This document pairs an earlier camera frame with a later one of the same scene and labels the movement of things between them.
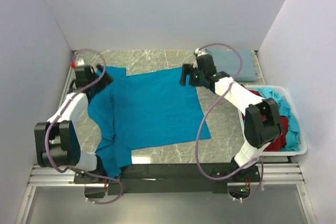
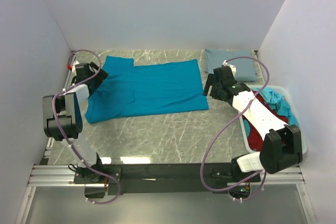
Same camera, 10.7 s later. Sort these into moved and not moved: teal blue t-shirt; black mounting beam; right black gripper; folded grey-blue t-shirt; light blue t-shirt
Moved: teal blue t-shirt; right black gripper
Not moved: folded grey-blue t-shirt; light blue t-shirt; black mounting beam
